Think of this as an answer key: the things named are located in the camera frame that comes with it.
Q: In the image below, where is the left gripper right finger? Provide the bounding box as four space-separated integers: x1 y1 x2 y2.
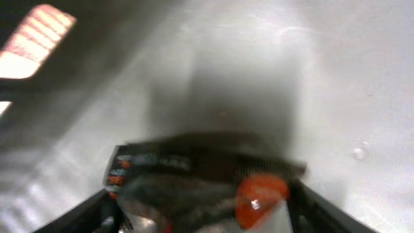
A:
287 181 376 233

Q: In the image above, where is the black red snack packet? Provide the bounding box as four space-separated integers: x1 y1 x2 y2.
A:
103 132 306 232

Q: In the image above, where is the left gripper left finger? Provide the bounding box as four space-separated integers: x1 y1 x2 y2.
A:
34 189 125 233

